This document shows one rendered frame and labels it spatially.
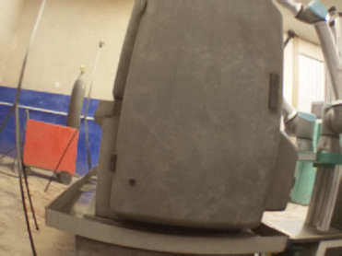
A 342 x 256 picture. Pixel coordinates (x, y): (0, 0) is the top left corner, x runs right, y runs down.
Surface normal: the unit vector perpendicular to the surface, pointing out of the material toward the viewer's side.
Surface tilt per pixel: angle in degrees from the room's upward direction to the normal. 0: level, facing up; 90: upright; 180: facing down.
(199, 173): 90
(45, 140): 90
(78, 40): 90
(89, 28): 90
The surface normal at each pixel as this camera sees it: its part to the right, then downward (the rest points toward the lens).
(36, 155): 0.44, 0.01
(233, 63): 0.11, -0.04
